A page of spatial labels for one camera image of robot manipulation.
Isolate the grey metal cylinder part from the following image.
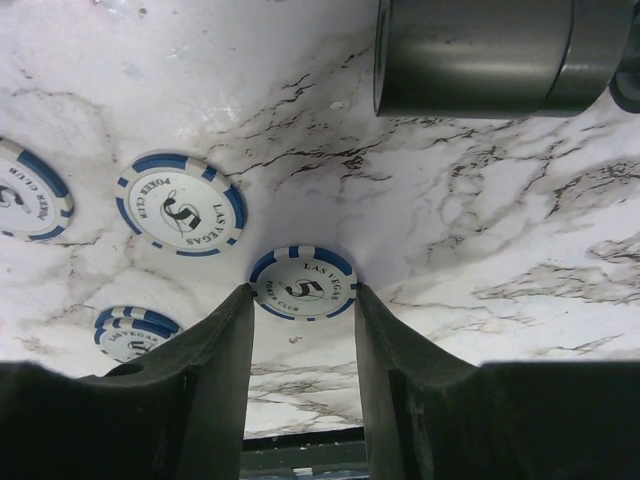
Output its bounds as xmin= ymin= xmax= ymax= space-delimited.
xmin=373 ymin=1 xmax=639 ymax=118

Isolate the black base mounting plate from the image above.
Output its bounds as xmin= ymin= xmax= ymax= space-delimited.
xmin=239 ymin=427 xmax=369 ymax=480

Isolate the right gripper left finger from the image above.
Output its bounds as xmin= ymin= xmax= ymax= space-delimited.
xmin=1 ymin=285 xmax=255 ymax=479

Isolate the white poker chip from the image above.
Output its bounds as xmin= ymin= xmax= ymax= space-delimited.
xmin=249 ymin=245 xmax=358 ymax=321
xmin=94 ymin=306 xmax=182 ymax=363
xmin=1 ymin=137 xmax=75 ymax=241
xmin=115 ymin=152 xmax=248 ymax=258

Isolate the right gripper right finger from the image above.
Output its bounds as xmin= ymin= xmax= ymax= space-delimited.
xmin=355 ymin=285 xmax=639 ymax=479

